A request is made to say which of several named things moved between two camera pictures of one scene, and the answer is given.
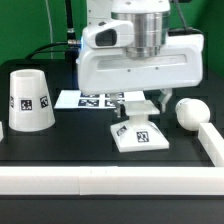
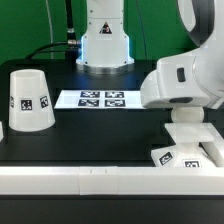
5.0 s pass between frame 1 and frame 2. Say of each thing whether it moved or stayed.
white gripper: moved
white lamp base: moved
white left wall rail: stayed
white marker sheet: stayed
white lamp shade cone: stayed
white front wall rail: stayed
